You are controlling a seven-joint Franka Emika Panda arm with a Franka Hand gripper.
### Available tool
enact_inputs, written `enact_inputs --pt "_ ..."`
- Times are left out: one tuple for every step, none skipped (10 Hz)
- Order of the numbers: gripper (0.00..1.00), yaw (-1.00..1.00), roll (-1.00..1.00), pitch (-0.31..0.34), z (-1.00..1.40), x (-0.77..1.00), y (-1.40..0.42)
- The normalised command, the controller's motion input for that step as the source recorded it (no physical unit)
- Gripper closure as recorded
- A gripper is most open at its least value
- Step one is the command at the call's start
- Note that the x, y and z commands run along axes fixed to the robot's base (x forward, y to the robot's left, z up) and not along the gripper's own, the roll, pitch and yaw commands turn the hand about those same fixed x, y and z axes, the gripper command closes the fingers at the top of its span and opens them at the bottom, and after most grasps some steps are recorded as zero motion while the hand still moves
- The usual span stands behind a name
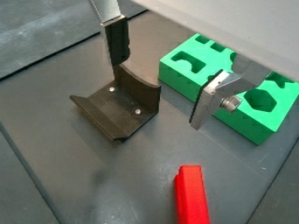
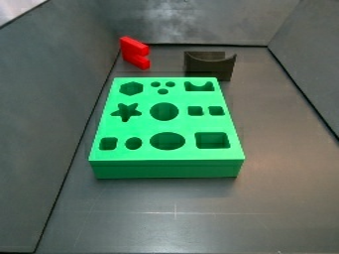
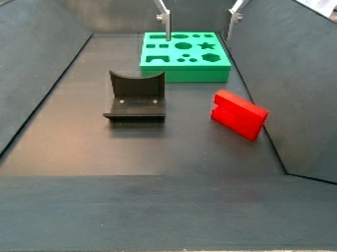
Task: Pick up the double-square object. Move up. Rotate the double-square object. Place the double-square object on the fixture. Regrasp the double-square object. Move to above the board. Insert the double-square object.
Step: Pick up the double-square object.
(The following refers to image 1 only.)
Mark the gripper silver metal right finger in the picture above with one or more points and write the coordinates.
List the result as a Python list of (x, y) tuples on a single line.
[(220, 92)]

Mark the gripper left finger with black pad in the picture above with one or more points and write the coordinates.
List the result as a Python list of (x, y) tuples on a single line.
[(114, 27)]

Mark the red double-square block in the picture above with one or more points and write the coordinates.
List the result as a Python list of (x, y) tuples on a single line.
[(190, 196)]

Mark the green foam shape board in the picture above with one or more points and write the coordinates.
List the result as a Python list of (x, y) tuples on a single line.
[(189, 66)]

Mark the black curved holder stand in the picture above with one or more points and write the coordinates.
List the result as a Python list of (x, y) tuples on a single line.
[(122, 106)]

